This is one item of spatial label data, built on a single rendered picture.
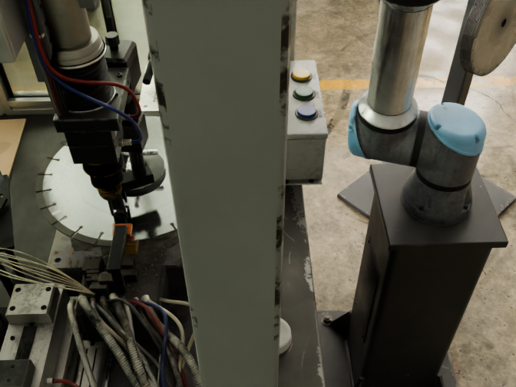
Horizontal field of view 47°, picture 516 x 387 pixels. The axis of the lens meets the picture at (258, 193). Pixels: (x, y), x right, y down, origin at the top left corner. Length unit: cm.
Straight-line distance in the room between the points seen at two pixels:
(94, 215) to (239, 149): 87
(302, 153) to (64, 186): 50
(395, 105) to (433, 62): 209
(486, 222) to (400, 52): 47
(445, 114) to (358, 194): 120
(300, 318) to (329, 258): 106
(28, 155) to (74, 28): 83
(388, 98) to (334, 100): 175
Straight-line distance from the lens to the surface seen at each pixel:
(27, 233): 135
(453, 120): 122
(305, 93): 135
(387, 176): 140
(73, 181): 113
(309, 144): 128
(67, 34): 74
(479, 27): 182
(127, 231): 99
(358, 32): 340
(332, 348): 196
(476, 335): 210
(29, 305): 105
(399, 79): 110
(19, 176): 149
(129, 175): 102
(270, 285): 25
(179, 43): 17
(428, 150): 121
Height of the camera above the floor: 170
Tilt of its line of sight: 45 degrees down
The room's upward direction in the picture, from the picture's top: straight up
